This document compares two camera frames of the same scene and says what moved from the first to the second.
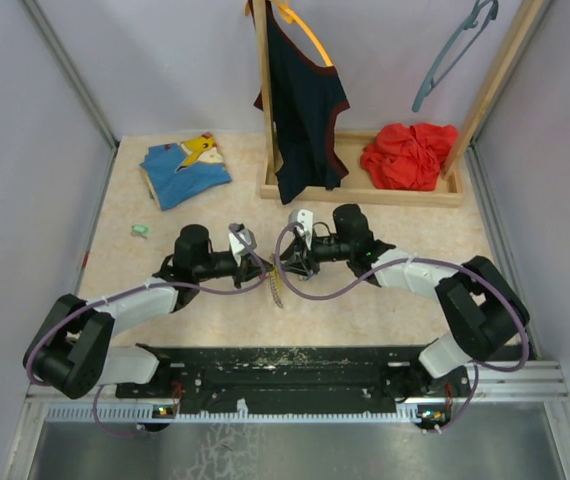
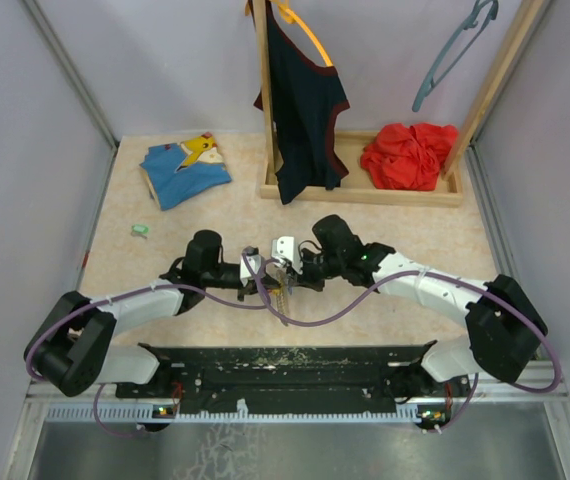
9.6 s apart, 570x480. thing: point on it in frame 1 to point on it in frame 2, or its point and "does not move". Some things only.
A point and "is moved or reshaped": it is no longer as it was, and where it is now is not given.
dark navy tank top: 304,95 does not move
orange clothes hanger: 292,16 does not move
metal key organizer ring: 276,281 is moved or reshaped
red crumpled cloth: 408,157 does not move
